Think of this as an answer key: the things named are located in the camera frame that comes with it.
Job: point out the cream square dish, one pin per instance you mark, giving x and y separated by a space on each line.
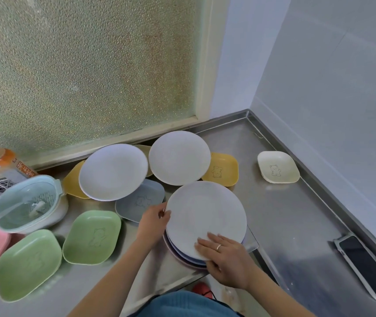
145 151
277 166

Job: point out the smartphone in white case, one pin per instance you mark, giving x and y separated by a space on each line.
366 267

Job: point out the white large round plate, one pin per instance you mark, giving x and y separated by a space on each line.
206 214

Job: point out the person's left forearm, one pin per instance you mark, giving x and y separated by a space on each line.
115 283

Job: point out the pale lavender small round plate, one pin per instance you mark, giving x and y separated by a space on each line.
113 171

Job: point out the person's left hand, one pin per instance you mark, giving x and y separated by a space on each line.
153 226

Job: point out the blue round plate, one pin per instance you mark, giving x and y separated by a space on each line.
184 255

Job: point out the frosted glass window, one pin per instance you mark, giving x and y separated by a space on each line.
85 62

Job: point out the person's right hand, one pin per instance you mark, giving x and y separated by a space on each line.
229 264

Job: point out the green square dish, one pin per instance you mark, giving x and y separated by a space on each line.
92 237
26 265

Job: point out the yellow square dish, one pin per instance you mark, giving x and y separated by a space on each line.
221 169
72 183

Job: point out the red clog shoe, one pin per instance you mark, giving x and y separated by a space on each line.
201 290

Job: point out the small white plastic piece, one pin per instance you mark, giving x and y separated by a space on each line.
38 206

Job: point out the blue knit top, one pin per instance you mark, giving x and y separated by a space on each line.
188 307

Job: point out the orange drink bottle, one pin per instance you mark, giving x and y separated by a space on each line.
1 160

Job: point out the mint green strainer bowl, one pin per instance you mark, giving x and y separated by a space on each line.
19 201

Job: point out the cream square dish back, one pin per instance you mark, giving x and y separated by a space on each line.
145 151

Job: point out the grey square dish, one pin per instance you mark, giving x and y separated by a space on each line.
135 203

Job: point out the white small round plate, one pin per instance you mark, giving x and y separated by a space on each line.
179 157

